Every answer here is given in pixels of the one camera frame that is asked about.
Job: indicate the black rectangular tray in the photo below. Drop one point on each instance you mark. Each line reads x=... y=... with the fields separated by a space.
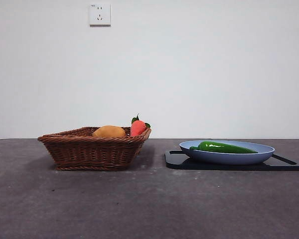
x=174 y=165

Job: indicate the white wall socket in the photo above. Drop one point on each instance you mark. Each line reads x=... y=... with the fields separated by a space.
x=100 y=14

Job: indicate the brown wicker basket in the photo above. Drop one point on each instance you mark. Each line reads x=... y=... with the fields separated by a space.
x=89 y=152

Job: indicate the green pepper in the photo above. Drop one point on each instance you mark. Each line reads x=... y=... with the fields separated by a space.
x=221 y=147

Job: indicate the orange carrot with green leaves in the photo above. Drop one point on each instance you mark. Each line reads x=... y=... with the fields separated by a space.
x=137 y=127

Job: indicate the blue round plate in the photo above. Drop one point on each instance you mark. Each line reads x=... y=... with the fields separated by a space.
x=226 y=158

